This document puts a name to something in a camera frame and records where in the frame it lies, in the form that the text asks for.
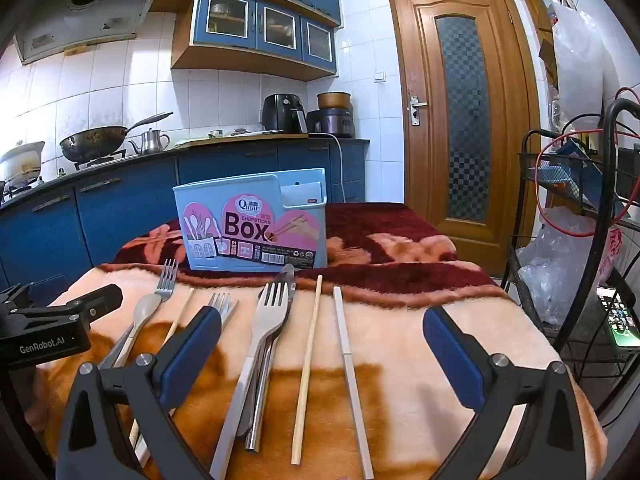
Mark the brown pot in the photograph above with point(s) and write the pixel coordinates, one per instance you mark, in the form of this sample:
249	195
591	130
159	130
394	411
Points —
334	100

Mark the white plastic bag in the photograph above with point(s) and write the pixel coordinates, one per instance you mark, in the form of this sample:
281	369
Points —
580	60

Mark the smartphone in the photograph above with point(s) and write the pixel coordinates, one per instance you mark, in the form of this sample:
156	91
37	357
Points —
620	317

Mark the blue flat item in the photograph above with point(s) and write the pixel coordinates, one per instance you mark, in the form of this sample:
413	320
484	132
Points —
580	170

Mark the wooden wall shelf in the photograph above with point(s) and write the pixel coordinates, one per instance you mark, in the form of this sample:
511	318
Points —
542	35

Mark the light blue utensil box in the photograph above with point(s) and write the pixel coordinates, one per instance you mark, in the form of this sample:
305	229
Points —
250	230

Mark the grey range hood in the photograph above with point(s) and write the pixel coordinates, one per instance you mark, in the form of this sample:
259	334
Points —
90	15

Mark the black air fryer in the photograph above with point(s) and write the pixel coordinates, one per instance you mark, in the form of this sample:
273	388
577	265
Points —
280	112

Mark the wooden door with glass panel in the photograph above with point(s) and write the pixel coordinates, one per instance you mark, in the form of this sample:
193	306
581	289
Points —
425	185

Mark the metal kettle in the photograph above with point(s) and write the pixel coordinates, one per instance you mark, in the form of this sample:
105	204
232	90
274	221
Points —
150	142

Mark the wooden chopstick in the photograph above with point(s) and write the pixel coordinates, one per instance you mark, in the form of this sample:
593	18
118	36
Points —
182	307
307	370

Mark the white spoon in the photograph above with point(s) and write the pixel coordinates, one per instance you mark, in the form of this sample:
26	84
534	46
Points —
147	312

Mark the black wok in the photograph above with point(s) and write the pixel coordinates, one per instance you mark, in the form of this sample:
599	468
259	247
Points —
92	142

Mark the white cooking pot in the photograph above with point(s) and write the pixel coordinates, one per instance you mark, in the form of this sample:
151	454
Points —
22	160

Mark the black kitchen countertop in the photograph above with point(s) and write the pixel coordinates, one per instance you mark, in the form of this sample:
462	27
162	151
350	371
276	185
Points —
225	143

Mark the stainless steel fork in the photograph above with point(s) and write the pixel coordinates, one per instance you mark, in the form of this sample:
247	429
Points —
168	280
224	307

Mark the orange and maroon floral blanket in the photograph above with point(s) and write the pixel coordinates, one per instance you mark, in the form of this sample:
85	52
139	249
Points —
395	340

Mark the white fork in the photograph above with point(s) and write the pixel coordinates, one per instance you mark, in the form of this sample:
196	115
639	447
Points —
267	325

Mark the clear plastic bag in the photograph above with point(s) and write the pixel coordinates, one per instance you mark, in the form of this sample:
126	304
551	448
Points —
555	265

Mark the gas stove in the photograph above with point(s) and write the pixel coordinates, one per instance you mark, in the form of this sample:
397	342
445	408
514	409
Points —
100	161

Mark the white chopstick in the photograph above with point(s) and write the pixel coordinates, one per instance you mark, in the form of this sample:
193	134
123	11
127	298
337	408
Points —
350	375

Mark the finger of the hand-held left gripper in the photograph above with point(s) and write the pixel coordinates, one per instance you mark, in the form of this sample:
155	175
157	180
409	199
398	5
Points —
100	300

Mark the blue base cabinets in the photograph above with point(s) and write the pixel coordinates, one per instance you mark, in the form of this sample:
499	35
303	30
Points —
125	210

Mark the blue glass-door wall cabinet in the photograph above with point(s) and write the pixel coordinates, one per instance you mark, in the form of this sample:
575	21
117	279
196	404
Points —
225	50

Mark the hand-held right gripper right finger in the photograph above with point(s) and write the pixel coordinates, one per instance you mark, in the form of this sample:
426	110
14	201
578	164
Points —
452	365

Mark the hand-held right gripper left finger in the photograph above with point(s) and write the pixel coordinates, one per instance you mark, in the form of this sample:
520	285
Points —
192	355

